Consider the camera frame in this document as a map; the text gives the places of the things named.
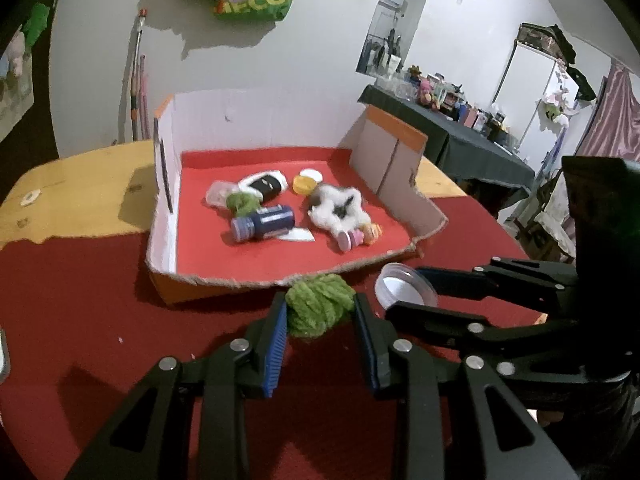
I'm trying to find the open cardboard box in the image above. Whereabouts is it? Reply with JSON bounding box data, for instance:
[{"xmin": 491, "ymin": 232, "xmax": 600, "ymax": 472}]
[{"xmin": 145, "ymin": 86, "xmax": 450, "ymax": 306}]

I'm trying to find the pink curtain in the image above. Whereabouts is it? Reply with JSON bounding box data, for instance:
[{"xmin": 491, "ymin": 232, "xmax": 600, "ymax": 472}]
[{"xmin": 576, "ymin": 61, "xmax": 639, "ymax": 162}]

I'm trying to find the clear round plastic lid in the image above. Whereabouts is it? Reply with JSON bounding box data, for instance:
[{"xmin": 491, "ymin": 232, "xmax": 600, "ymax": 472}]
[{"xmin": 374, "ymin": 262, "xmax": 438, "ymax": 310}]

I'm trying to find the brown paper bag hanging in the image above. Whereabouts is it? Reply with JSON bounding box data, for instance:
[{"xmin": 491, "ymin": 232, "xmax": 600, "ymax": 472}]
[{"xmin": 0, "ymin": 55, "xmax": 35, "ymax": 141}]

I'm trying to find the dark green covered side table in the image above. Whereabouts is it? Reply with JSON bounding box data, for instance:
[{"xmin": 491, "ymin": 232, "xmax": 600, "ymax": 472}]
[{"xmin": 358, "ymin": 84, "xmax": 535, "ymax": 206}]

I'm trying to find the green fuzzy ball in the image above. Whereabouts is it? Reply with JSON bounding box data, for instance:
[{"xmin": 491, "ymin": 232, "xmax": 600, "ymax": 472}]
[
  {"xmin": 285, "ymin": 274, "xmax": 356, "ymax": 339},
  {"xmin": 226, "ymin": 192, "xmax": 262, "ymax": 218}
]

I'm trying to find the pink plush toy hanging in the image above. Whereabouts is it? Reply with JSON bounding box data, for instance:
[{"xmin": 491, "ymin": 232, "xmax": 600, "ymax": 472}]
[{"xmin": 0, "ymin": 30, "xmax": 26, "ymax": 79}]

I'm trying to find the white fluffy star plush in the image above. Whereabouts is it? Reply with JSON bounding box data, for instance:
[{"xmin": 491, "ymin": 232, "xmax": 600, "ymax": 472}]
[{"xmin": 307, "ymin": 184, "xmax": 371, "ymax": 236}]

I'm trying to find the yellow bottle cap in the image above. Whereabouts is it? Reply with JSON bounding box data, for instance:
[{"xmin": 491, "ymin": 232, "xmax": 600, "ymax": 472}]
[{"xmin": 292, "ymin": 174, "xmax": 318, "ymax": 196}]

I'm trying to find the small pink figurine jar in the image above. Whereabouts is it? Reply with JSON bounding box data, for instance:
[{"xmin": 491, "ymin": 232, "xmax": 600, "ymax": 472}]
[{"xmin": 336, "ymin": 229, "xmax": 364, "ymax": 252}]

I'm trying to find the red table mat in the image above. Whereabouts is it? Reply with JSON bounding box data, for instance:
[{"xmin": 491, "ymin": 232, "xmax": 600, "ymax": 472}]
[{"xmin": 0, "ymin": 194, "xmax": 547, "ymax": 480}]

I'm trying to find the black white plush roll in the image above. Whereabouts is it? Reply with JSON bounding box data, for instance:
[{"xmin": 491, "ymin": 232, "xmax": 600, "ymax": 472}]
[{"xmin": 238, "ymin": 170, "xmax": 288, "ymax": 204}]

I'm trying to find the white refrigerator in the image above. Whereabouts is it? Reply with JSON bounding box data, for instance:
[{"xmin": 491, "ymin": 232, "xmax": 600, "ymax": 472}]
[{"xmin": 494, "ymin": 42, "xmax": 578, "ymax": 171}]

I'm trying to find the clear small plastic container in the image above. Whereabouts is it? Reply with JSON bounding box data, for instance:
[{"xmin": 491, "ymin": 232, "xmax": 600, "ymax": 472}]
[{"xmin": 205, "ymin": 181, "xmax": 240, "ymax": 209}]

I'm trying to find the yellow small figurine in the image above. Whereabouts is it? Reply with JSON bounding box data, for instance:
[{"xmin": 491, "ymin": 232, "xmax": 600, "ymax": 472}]
[{"xmin": 360, "ymin": 223, "xmax": 383, "ymax": 246}]

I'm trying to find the green plush hanging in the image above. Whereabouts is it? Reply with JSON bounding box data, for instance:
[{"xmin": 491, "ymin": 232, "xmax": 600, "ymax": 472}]
[{"xmin": 22, "ymin": 2, "xmax": 50, "ymax": 49}]

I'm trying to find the metal pole with orange tip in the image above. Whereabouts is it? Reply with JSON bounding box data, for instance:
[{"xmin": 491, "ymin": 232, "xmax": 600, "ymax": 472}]
[{"xmin": 129, "ymin": 8, "xmax": 148, "ymax": 141}]

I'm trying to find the dark blue ink bottle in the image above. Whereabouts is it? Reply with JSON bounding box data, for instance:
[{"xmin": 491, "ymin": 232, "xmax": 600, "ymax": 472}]
[{"xmin": 230, "ymin": 205, "xmax": 295, "ymax": 243}]

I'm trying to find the white wireless charger pad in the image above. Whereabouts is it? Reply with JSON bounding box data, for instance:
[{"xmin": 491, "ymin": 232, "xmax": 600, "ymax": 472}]
[{"xmin": 0, "ymin": 330, "xmax": 11, "ymax": 384}]

